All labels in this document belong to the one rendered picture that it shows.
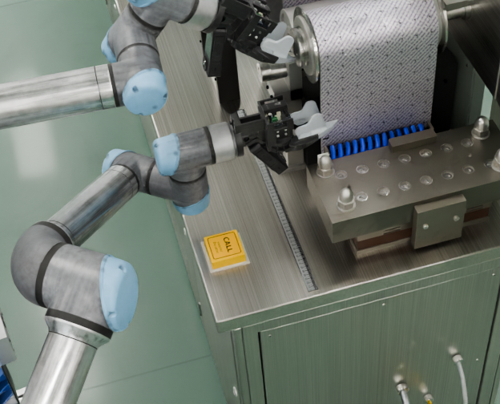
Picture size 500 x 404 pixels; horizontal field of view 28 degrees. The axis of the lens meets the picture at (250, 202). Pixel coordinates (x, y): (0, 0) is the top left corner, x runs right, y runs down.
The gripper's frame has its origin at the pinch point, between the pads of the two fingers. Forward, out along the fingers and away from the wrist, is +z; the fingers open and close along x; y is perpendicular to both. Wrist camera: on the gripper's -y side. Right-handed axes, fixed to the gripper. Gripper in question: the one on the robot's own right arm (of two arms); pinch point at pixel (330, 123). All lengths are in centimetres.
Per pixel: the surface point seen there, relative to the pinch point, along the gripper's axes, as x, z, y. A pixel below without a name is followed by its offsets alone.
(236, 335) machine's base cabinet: -26.0, -28.3, -25.0
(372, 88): -0.3, 8.4, 6.9
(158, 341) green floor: 36, -42, -109
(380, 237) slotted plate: -18.7, 3.9, -15.7
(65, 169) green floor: 115, -58, -109
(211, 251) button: -10.6, -28.7, -16.6
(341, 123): -0.2, 2.2, -0.5
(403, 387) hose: -27, 8, -62
